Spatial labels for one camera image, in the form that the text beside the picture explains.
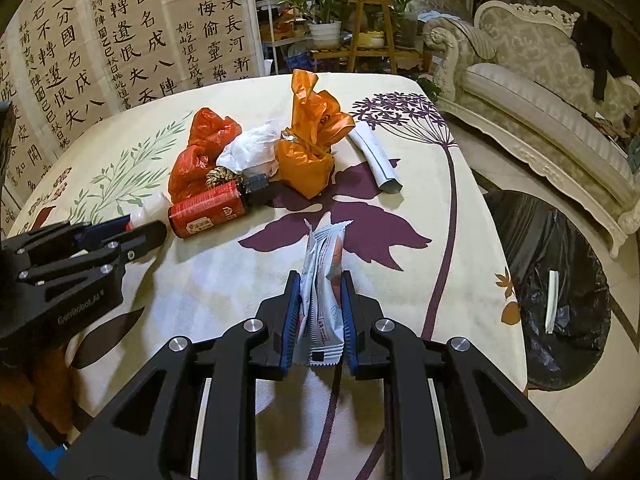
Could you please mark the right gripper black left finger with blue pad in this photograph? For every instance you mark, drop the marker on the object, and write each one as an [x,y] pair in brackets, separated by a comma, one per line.
[191,396]

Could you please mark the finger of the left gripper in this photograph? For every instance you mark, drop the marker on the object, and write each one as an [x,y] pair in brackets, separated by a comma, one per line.
[133,242]

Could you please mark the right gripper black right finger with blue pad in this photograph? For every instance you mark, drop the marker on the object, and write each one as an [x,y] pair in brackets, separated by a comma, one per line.
[448,411]

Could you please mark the red labelled dark bottle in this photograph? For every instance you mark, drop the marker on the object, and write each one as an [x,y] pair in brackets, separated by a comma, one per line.
[219,205]

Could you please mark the red plastic bag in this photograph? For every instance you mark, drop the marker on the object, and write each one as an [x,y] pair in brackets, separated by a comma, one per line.
[209,135]

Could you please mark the white paper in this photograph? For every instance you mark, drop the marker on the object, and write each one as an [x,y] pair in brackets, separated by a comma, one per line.
[253,151]

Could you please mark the white snack wrapper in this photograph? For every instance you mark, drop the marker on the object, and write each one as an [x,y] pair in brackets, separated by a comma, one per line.
[320,334]

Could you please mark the orange plastic bag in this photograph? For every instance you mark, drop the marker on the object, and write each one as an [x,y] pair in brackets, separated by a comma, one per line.
[304,151]

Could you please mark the white paper tube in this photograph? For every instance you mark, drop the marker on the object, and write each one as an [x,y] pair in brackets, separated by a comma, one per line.
[153,208]

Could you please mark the black bag lined trash bin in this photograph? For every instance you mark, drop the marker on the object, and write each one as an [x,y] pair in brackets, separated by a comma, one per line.
[536,238]

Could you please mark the pine cone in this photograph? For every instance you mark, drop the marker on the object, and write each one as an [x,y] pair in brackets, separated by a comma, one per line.
[221,175]

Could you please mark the white tube in bin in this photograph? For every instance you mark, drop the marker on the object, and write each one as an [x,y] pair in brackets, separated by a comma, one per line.
[552,301]

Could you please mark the floral cream tablecloth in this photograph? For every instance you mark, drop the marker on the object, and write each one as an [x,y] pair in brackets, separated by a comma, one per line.
[429,254]

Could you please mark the calligraphy folding screen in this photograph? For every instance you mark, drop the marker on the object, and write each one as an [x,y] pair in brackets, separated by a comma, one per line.
[68,64]

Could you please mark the white rolled paper packet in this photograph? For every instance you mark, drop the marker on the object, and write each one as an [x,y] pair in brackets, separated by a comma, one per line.
[382,169]

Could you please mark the wooden plant stand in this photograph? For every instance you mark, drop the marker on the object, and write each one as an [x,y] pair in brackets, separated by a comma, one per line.
[365,44]

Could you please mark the small green floor plant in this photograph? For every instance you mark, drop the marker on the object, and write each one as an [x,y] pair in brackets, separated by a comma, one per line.
[431,90]

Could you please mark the ornate white grey sofa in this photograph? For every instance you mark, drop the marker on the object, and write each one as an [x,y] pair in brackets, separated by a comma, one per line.
[535,99]

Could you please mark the grey striped cushion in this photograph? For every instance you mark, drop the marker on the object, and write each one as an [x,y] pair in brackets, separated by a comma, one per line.
[483,45]

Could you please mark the black garment on sofa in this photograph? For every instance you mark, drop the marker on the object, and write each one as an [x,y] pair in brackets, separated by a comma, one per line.
[593,39]

